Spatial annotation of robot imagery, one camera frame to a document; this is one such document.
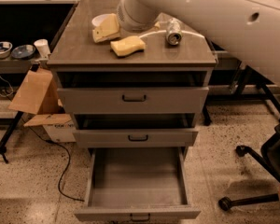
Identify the yellow sponge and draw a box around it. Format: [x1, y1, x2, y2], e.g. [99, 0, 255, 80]
[110, 35, 146, 57]

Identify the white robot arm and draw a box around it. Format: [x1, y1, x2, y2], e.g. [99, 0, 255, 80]
[117, 0, 280, 87]

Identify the grey drawer cabinet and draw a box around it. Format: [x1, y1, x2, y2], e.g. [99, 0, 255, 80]
[46, 0, 218, 161]

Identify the grey top drawer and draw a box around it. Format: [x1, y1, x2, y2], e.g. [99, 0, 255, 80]
[57, 87, 208, 114]

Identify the grey drawer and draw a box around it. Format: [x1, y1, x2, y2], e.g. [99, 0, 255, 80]
[73, 128, 198, 147]
[57, 87, 208, 114]
[75, 147, 200, 222]

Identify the grey middle drawer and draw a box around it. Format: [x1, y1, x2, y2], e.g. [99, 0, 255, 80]
[73, 128, 198, 147]

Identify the grey bottom drawer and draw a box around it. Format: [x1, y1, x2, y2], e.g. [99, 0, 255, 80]
[75, 147, 200, 222]

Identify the white ceramic bowl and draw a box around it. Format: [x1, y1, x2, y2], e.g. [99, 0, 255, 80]
[91, 14, 110, 28]

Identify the crushed silver can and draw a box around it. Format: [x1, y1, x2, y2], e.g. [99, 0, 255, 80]
[166, 18, 182, 46]

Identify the white paper cup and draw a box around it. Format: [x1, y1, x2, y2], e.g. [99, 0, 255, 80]
[34, 39, 50, 59]

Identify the dark blue plate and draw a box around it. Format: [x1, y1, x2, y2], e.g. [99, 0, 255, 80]
[11, 45, 35, 60]

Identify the brown cardboard box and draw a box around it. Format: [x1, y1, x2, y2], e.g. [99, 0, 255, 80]
[8, 68, 76, 143]

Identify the blue patterned bowl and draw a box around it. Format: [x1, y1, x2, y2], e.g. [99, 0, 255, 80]
[0, 41, 12, 59]

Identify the grey left side shelf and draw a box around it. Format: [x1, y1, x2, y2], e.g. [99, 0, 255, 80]
[0, 56, 48, 74]

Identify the black tripod stand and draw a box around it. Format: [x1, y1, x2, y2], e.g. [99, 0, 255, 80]
[0, 63, 41, 164]

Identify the black office chair base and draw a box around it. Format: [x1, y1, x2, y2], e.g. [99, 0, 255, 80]
[217, 122, 280, 213]

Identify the black power cable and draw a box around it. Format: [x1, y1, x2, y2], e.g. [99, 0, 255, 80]
[20, 119, 85, 203]

